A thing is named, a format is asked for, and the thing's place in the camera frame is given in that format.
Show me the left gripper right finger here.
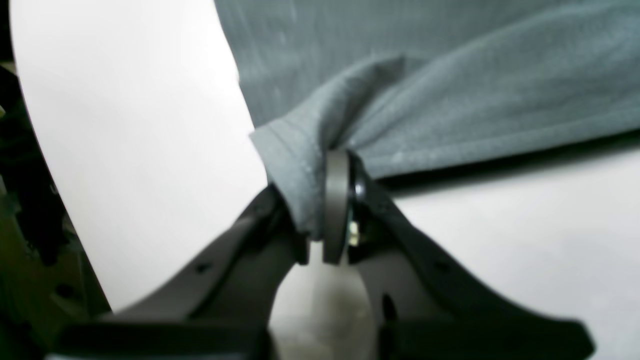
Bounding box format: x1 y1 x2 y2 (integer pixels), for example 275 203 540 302
322 150 595 360

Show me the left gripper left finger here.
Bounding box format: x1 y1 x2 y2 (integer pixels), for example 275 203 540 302
50 185 309 360

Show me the grey T-shirt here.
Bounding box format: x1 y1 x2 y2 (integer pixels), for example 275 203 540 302
215 0 640 237

